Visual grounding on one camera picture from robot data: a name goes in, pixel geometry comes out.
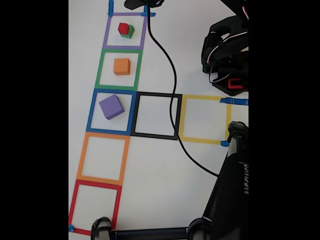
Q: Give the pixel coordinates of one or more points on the small red cube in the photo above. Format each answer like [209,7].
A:
[123,28]

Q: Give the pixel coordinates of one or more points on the green block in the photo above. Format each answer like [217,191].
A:
[130,32]

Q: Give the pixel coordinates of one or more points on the orange block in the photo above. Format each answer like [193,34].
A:
[121,66]

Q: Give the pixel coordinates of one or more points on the purple block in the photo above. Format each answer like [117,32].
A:
[111,106]

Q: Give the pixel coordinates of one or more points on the blue tape strip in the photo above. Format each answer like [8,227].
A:
[111,6]
[150,14]
[237,101]
[146,10]

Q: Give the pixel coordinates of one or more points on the small blue tape piece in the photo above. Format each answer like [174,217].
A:
[71,228]
[224,143]

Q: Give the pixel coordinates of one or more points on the purple square frame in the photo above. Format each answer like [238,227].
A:
[123,47]

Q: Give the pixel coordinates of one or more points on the green square frame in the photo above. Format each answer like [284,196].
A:
[117,51]

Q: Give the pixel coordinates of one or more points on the black square frame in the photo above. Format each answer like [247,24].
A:
[157,94]

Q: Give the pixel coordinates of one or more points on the yellow square frame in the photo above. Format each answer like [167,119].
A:
[202,97]

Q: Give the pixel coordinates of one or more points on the blue square frame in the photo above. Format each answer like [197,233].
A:
[90,112]

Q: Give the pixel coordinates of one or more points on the orange square frame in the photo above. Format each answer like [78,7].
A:
[105,135]

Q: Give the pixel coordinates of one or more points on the red square frame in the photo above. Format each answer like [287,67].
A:
[97,185]

